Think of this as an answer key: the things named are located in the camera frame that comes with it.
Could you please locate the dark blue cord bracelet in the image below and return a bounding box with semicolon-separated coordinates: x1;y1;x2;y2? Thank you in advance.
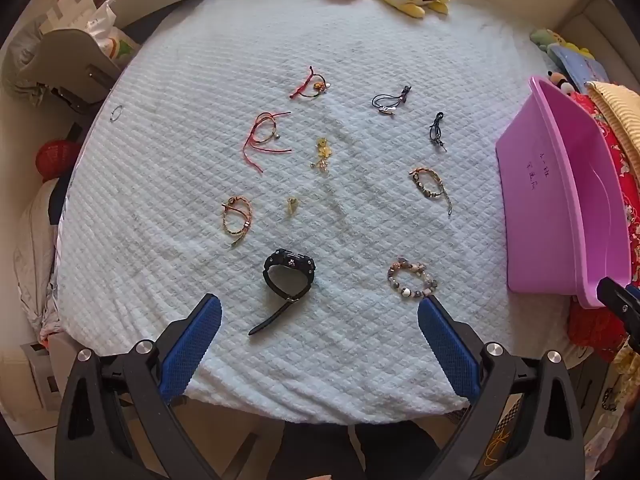
428;111;447;152

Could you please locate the red string bracelet gold charm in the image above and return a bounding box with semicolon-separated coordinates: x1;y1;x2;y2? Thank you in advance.
289;66;332;100

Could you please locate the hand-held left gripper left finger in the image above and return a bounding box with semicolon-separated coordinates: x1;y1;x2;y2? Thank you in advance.
54;294;223;480

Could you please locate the thin red string bracelet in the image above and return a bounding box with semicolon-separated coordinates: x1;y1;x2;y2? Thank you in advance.
242;111;293;174

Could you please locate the red printed quilt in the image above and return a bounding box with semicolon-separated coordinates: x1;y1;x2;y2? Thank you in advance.
570;92;640;361

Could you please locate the blue printed pillow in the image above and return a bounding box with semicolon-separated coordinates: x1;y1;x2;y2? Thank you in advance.
547;42;613;93

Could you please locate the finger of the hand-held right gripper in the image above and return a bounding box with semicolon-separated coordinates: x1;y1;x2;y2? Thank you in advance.
597;276;640;346

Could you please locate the brown braided bead bracelet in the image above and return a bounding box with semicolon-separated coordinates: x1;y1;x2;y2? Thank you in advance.
410;166;453;217

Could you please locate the pink plastic basin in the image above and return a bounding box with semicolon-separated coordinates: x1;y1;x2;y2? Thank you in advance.
495;75;633;310

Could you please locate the red round object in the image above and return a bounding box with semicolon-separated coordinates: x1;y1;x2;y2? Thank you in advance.
36;141;83;183

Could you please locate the printed white plastic bag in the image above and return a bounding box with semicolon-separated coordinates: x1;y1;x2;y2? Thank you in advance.
87;2;138;66

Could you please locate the black cord bracelet silver charm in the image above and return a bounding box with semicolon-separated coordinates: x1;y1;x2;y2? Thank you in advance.
371;85;413;117

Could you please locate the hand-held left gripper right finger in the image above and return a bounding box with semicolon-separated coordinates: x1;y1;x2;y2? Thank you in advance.
416;294;587;480

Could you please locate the gold charm pendant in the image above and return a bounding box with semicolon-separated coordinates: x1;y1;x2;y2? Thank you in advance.
312;137;333;172

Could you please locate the grey chair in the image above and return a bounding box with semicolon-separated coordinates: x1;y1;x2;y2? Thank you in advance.
2;27;126;111

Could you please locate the green plush toy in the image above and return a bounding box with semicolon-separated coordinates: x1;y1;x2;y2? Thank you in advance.
530;27;593;58

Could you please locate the white storage box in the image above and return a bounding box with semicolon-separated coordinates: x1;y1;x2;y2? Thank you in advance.
20;332;81;411

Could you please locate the stone beaded bracelet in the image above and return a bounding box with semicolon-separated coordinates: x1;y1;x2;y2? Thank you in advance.
387;257;438;302

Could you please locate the orange braided bracelet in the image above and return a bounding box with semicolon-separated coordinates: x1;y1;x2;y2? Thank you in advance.
221;196;253;247

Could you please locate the yellow striped quilt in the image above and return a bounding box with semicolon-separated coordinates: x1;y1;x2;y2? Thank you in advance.
585;80;640;161

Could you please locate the light blue quilted bedspread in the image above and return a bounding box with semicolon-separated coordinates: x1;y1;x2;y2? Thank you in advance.
52;0;576;423

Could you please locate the black wristwatch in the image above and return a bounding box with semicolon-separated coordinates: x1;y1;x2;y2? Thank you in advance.
248;248;317;337

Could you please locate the beige padded headboard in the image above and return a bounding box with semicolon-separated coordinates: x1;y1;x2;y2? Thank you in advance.
552;0;640;76

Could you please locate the panda plush toy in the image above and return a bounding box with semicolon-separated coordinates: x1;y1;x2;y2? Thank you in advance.
545;70;576;96

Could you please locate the white crumpled cloth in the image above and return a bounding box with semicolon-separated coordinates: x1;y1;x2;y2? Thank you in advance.
12;180;66;346

